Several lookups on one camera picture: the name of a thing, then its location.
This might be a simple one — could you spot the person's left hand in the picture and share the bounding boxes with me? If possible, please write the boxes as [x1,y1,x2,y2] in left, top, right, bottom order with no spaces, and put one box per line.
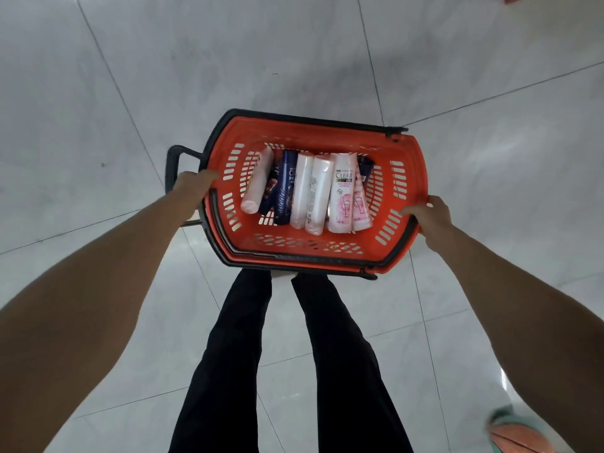
[171,170,221,218]

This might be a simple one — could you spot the person's right hand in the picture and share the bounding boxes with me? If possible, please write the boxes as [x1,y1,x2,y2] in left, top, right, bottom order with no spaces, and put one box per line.
[400,196,454,254]

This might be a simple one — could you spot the dark red-label shampoo bottle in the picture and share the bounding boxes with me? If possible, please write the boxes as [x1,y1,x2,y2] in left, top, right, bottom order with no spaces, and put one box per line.
[258,157,284,218]

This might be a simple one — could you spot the orange shopping basket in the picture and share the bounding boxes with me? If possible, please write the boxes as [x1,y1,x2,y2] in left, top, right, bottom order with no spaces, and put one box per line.
[164,108,430,282]

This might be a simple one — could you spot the person's right forearm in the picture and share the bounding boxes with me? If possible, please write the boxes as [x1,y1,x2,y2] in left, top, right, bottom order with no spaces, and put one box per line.
[427,226,604,453]

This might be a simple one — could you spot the person's left forearm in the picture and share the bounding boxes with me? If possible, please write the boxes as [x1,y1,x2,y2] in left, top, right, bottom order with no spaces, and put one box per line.
[0,193,197,453]

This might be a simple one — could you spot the person's black trousers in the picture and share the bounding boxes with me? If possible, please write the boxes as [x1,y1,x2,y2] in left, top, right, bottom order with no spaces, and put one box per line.
[169,268,414,453]

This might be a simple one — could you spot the orange teal round object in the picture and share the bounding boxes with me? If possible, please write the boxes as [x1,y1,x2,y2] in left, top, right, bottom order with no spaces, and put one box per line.
[486,404,546,453]

